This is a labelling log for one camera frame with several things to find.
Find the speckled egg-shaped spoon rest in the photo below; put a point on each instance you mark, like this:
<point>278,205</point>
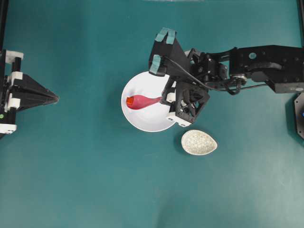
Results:
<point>196,142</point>

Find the pink ceramic spoon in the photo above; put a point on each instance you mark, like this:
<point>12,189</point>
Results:
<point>141,102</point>

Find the black frame rail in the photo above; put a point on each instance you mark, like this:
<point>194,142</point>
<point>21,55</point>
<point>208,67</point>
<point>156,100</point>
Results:
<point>3,16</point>
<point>300,7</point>

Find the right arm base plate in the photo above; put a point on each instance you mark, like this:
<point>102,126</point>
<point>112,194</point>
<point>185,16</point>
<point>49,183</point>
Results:
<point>294,109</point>

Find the black left frame rail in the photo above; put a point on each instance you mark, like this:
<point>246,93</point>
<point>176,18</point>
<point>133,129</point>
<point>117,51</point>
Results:
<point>3,16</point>

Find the black right frame rail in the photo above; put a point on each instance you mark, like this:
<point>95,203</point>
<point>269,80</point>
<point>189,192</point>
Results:
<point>300,7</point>

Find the small red block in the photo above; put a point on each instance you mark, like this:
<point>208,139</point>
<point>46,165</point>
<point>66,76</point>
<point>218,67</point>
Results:
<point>129,101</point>

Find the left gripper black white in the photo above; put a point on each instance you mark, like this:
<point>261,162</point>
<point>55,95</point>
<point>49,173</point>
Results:
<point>11,75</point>

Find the white round bowl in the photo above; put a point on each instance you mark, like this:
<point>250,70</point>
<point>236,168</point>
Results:
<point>152,118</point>

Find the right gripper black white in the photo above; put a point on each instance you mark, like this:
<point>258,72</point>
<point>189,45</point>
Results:
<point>185,101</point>

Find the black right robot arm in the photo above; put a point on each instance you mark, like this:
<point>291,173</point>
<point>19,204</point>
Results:
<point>194,74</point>

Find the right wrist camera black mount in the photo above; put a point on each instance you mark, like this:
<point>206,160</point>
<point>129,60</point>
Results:
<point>166,54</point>

